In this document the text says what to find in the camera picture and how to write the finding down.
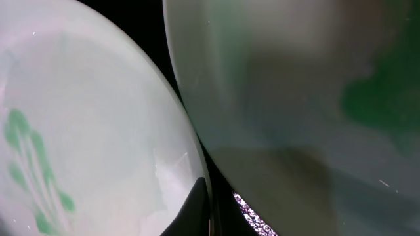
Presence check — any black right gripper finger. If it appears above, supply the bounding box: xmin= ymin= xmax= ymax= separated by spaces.
xmin=161 ymin=177 xmax=210 ymax=236

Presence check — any round black tray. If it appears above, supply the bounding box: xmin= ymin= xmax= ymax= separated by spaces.
xmin=81 ymin=0 xmax=264 ymax=236

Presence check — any white plate with green smear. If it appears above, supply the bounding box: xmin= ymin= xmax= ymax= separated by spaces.
xmin=1 ymin=0 xmax=209 ymax=236

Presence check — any pale green plate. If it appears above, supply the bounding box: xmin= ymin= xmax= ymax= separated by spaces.
xmin=163 ymin=0 xmax=419 ymax=235

